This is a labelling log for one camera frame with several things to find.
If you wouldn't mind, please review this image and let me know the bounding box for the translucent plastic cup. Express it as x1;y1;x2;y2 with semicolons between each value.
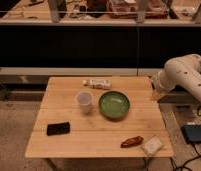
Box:
76;92;92;114

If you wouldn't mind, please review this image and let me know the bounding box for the green ceramic bowl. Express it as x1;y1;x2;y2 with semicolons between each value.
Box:
98;91;130;120

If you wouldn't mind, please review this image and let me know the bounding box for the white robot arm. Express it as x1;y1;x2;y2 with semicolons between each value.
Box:
152;54;201;103

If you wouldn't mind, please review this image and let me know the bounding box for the white plastic bottle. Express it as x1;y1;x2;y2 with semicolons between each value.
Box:
83;79;111;90

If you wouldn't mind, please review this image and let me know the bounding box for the wooden table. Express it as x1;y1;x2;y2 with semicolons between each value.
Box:
24;76;175;171

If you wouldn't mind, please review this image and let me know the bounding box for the black rectangular phone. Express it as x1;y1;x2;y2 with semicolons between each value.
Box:
46;122;70;136

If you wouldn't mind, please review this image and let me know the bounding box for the red chili pepper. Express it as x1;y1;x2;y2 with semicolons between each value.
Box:
121;136;143;148

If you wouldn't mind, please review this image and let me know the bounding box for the beige sponge block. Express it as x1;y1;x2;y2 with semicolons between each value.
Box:
141;136;163;156

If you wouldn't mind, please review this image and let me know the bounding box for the black foot pedal box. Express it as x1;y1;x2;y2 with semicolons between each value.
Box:
181;125;201;144

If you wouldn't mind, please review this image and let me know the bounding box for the black floor cable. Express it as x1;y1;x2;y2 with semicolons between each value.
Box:
169;143;201;171

